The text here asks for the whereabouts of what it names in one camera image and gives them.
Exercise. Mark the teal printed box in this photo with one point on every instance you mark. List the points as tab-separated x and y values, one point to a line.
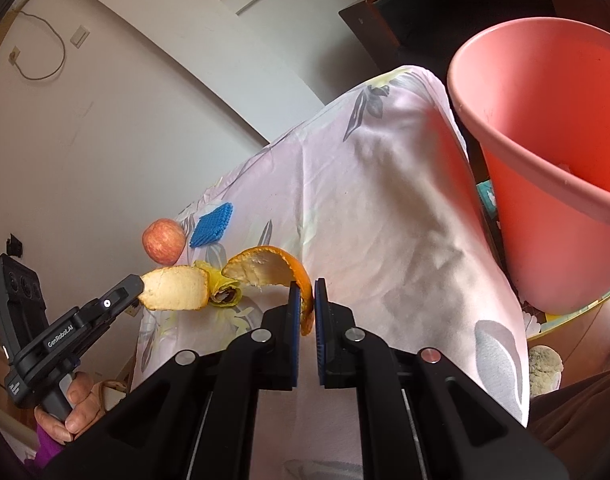
486	200

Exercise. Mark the yellow banana peel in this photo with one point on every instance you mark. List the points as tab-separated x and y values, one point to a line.
221	294

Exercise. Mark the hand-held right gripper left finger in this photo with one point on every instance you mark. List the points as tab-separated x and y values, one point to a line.
295	320

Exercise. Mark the blue mesh pad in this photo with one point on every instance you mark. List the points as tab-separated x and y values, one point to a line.
212	225

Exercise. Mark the beige fuzzy ball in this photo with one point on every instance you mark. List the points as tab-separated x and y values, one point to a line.
545	370

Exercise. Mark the round wooden side table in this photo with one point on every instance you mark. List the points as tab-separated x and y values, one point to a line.
585	340

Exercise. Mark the red apple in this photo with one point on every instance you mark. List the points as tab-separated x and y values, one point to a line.
162	240

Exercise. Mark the dark wooden cabinet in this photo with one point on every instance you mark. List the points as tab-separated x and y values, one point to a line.
367	25

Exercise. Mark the brown cloth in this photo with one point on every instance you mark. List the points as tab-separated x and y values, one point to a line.
580	420

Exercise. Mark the person's left hand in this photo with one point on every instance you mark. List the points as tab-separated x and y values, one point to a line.
82	405

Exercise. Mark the orange peel piece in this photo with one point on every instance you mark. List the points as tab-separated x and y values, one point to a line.
175	287
265	265

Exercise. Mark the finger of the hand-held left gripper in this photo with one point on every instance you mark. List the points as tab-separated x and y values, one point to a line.
112	302

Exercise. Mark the pink plastic bucket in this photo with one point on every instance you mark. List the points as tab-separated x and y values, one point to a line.
535	200

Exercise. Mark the white wall switch plate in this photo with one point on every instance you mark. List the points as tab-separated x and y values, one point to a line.
81	37

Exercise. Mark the pink floral tablecloth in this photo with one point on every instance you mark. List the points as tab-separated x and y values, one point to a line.
385	210

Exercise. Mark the black armchair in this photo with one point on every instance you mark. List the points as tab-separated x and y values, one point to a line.
435	0

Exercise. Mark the person's left forearm purple sleeve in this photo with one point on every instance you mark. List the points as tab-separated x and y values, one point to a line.
47	447

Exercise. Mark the small wall jack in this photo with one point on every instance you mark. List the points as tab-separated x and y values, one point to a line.
15	55

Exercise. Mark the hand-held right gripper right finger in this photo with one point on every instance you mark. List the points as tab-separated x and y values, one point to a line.
321	325

